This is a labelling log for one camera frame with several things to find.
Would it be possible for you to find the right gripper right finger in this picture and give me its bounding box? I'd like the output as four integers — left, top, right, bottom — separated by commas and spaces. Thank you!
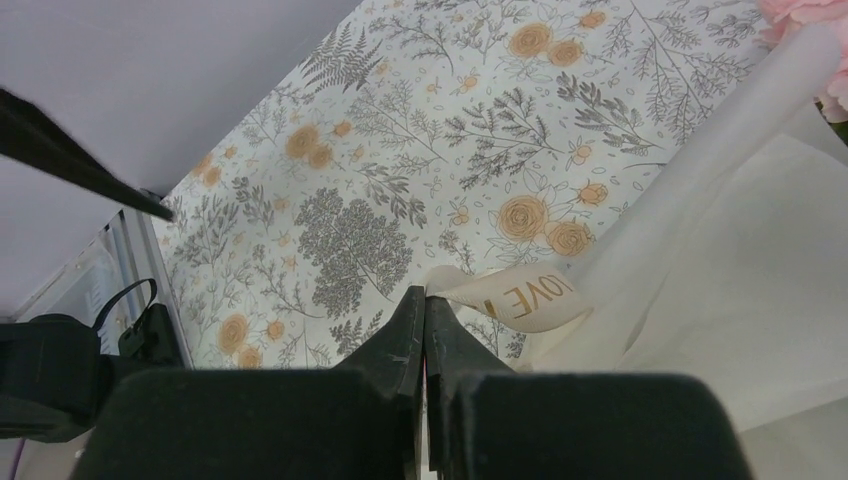
424, 297, 512, 401

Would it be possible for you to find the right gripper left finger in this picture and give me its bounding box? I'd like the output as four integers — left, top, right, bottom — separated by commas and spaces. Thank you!
335, 286, 425, 400

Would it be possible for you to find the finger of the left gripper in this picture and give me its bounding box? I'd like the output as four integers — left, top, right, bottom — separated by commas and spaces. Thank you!
1, 88, 173, 221

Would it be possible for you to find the cream printed ribbon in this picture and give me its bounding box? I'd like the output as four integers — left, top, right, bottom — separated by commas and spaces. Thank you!
423, 262, 593, 333

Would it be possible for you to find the white wrapping paper sheet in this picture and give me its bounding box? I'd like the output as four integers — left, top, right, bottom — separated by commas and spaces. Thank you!
519, 48, 847, 479

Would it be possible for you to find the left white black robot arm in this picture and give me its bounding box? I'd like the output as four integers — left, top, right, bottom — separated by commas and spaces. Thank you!
1, 89, 185, 443

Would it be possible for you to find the floral tablecloth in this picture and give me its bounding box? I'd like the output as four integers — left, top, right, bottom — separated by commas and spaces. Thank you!
155, 1, 765, 368

